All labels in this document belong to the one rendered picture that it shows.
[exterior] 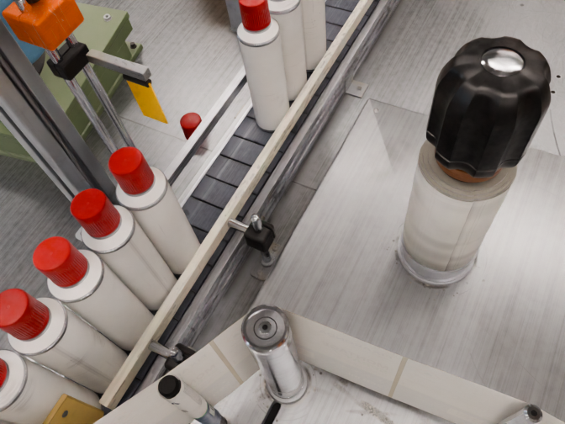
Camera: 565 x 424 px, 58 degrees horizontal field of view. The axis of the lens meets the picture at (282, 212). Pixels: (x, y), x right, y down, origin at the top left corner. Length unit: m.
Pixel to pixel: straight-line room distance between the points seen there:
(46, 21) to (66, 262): 0.20
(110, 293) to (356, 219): 0.31
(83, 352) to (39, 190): 0.40
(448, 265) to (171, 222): 0.30
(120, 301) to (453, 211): 0.33
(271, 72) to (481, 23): 0.45
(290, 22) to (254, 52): 0.07
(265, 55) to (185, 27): 0.41
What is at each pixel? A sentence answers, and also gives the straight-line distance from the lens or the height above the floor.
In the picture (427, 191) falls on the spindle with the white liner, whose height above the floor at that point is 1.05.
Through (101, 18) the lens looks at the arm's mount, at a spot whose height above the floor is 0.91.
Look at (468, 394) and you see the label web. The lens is 0.43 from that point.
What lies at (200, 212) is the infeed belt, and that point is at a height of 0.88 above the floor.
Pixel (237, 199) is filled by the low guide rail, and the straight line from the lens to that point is 0.64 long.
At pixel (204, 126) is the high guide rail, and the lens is 0.66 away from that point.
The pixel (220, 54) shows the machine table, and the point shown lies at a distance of 0.95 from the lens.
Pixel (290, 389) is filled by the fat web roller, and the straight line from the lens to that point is 0.53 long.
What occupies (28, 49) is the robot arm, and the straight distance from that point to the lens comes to 0.74.
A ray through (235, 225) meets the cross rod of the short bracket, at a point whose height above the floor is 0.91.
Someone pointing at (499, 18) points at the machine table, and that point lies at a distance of 1.01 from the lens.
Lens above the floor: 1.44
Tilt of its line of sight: 59 degrees down
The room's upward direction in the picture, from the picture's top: 11 degrees counter-clockwise
